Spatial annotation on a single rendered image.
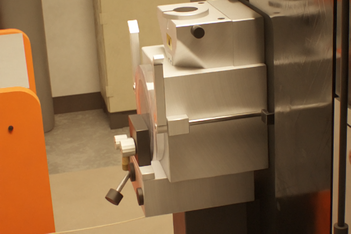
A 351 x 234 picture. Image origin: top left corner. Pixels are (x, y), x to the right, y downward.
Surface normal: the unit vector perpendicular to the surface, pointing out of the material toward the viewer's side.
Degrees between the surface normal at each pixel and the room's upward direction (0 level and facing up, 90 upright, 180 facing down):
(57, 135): 0
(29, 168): 90
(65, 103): 90
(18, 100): 90
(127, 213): 0
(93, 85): 90
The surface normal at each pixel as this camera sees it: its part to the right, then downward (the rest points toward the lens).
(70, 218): -0.05, -0.94
